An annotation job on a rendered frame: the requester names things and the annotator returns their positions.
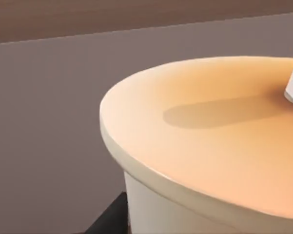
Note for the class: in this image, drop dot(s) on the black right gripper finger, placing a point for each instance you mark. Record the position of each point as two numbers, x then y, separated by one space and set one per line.
112 217

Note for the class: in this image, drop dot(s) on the white cup with straw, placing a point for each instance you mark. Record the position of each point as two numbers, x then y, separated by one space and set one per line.
209 151

